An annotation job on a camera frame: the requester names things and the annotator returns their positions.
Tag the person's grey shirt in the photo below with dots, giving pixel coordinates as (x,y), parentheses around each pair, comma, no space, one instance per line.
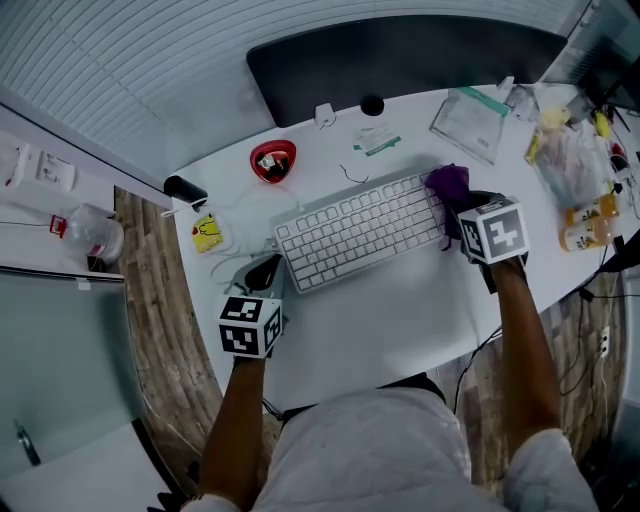
(375,450)

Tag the clear document folder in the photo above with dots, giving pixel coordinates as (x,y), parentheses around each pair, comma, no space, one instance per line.
(467,125)

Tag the clear plastic jug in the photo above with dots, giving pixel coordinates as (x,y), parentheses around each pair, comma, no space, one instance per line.
(12,160)

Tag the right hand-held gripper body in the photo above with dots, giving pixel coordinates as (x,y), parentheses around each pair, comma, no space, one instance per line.
(500,232)

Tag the dark computer monitor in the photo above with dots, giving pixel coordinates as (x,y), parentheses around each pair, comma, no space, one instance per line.
(615,75)

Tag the clear plastic bag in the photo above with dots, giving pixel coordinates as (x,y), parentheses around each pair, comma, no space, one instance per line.
(565,165)

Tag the black round knob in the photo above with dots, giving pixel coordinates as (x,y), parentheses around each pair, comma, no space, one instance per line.
(372,105)

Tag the person's left forearm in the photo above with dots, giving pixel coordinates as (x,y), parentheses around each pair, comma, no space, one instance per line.
(235,430)

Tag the white charger plug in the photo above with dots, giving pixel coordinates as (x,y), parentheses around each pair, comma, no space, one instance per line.
(325,115)

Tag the purple cloth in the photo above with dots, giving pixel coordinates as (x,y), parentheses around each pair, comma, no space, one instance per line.
(450,190)

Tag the orange juice bottle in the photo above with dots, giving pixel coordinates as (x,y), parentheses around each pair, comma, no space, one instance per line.
(585,235)

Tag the white keyboard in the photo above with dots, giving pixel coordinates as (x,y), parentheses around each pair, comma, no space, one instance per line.
(360,230)

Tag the red bowl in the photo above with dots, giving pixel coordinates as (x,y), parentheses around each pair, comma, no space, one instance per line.
(272,162)

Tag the person's black shoe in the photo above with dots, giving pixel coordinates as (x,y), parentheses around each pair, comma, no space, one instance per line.
(172,497)

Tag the green white paper card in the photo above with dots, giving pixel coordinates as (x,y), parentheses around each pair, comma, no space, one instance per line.
(376,139)

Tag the small white adapter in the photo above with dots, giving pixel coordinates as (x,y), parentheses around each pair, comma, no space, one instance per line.
(506,84)

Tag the yellow snack packet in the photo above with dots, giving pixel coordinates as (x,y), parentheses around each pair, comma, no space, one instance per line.
(555,116)

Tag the black desk divider panel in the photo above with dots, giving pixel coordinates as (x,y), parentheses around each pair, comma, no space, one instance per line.
(400,65)

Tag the black cylinder speaker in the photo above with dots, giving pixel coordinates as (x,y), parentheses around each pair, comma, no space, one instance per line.
(182,189)

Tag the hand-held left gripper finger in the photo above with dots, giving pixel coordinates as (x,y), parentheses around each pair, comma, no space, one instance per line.
(262,275)

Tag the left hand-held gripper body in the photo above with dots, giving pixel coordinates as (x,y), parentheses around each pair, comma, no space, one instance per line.
(245,330)

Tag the person's black trousers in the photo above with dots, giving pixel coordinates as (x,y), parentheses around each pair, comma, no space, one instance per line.
(415,382)

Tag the person's right forearm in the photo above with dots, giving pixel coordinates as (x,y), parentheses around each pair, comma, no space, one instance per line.
(525,350)

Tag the white floor power strip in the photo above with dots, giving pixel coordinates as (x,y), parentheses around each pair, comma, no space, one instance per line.
(605,341)

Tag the yellow sticky card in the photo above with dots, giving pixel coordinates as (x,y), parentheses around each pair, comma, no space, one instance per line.
(206,234)

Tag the white socket box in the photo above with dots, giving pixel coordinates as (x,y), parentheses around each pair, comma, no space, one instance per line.
(55,170)

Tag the clear plastic water bottle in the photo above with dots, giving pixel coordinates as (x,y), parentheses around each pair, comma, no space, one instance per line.
(92,232)

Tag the yellow banana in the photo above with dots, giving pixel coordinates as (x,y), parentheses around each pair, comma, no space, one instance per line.
(602,125)

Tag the grey glass panel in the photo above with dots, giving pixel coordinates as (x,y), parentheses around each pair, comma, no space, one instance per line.
(60,370)

